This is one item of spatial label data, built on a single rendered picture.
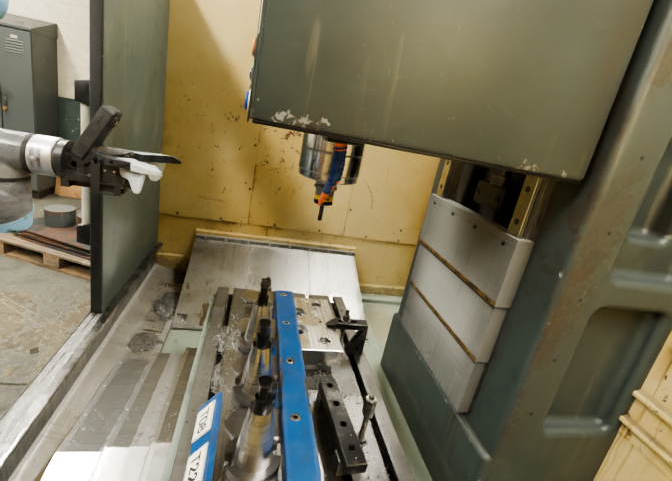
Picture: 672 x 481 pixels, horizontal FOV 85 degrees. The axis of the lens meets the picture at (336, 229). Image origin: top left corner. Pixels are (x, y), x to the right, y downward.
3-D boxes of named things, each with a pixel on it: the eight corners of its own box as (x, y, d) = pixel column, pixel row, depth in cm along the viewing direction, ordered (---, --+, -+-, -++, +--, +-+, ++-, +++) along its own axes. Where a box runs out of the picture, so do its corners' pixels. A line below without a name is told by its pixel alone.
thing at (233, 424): (222, 445, 44) (223, 440, 43) (226, 410, 49) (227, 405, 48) (281, 444, 45) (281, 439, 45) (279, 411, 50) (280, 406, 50)
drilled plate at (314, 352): (258, 362, 98) (260, 347, 97) (259, 307, 125) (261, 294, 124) (340, 366, 104) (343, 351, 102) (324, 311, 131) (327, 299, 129)
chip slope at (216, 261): (160, 354, 140) (164, 294, 132) (192, 277, 202) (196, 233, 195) (378, 363, 160) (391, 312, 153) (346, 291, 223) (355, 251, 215)
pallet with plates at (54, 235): (177, 256, 365) (179, 220, 354) (116, 288, 289) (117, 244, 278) (73, 227, 381) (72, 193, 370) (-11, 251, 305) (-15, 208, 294)
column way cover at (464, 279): (454, 416, 99) (517, 240, 84) (396, 319, 143) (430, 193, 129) (470, 416, 100) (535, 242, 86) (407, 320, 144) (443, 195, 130)
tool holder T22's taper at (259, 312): (267, 348, 60) (273, 312, 58) (240, 343, 60) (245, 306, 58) (272, 333, 64) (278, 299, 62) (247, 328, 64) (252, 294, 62)
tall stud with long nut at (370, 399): (355, 445, 84) (368, 400, 80) (353, 435, 87) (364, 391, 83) (367, 445, 85) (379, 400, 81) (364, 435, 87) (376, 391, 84)
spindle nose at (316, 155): (362, 189, 90) (372, 140, 86) (297, 178, 87) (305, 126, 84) (352, 177, 105) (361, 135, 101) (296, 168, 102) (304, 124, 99)
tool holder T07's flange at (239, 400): (271, 419, 49) (274, 404, 49) (226, 413, 49) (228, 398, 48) (277, 386, 55) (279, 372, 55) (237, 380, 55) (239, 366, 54)
